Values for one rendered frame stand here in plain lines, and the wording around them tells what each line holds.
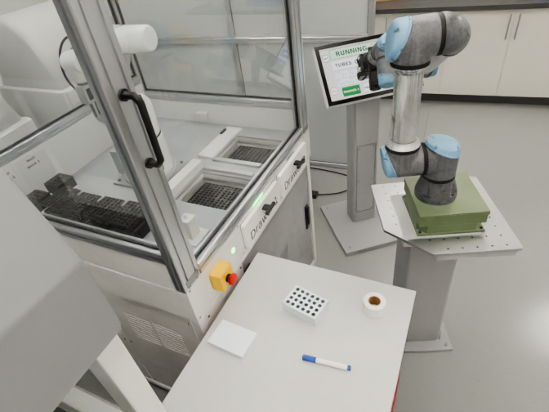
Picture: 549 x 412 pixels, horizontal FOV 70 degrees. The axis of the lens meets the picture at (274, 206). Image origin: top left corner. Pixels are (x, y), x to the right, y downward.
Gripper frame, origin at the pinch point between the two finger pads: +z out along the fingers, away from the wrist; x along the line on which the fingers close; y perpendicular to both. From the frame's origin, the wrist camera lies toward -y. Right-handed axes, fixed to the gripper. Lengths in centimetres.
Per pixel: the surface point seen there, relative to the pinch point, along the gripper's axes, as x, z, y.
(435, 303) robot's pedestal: -5, -6, -107
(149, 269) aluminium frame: 100, -55, -58
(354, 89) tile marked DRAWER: -1.8, 15.0, 0.5
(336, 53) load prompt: 2.6, 15.1, 20.3
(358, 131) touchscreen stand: -7.1, 38.8, -16.6
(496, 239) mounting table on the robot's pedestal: -16, -42, -79
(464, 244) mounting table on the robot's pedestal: -5, -41, -78
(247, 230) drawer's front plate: 69, -35, -54
